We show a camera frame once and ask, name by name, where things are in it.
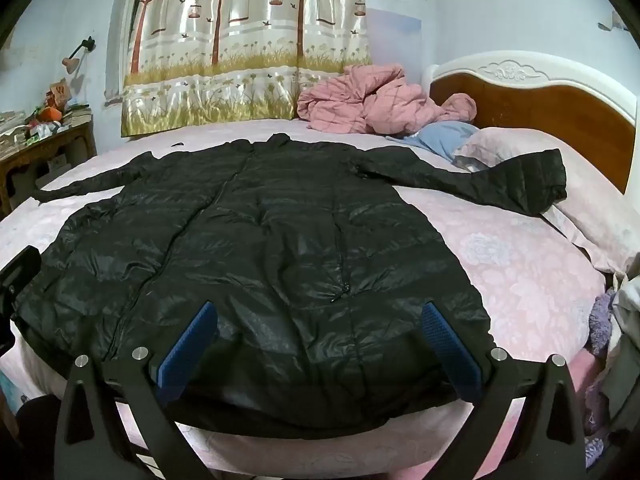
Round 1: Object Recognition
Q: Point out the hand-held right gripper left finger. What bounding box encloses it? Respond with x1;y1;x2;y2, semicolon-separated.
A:
54;301;219;480

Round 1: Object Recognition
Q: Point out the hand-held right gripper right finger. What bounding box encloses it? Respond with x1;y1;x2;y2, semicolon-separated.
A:
421;301;587;480

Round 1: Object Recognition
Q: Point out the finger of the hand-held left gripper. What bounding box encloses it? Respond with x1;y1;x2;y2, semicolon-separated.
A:
0;245;42;361

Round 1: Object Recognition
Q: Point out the black puffer jacket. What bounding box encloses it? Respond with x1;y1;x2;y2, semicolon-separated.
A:
11;132;568;441

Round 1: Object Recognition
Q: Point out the pile of pale clothes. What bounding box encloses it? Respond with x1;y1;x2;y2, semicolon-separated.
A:
595;260;640;441

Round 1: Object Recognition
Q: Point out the bed with pink sheet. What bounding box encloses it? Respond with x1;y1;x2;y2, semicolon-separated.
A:
0;119;621;480

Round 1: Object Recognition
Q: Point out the wooden desk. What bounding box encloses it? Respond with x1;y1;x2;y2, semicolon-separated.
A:
0;120;98;218

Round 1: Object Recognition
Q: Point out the purple fluffy cloth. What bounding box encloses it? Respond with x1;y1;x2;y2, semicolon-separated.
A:
587;287;618;356

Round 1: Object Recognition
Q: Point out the clutter of desk items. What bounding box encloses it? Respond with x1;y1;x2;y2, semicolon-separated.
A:
0;77;93;146

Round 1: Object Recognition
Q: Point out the pink pillow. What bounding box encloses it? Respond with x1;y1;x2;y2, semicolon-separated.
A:
452;127;640;273

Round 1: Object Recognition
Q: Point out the light blue cloth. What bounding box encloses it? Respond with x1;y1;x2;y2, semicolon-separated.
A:
385;121;481;163

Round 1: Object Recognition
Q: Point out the white and wooden headboard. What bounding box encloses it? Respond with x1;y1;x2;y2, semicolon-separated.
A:
422;50;640;196

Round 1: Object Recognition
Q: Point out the pink quilt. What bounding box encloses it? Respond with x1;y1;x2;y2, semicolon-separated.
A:
296;64;478;136

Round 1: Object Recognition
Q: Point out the tree print curtain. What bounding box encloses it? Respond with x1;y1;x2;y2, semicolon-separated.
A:
120;0;373;138

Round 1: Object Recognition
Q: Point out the pink wall lamp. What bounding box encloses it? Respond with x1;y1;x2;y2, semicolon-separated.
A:
61;36;97;72

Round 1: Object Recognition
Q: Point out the white window frame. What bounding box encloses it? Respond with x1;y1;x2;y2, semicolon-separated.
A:
127;0;151;61

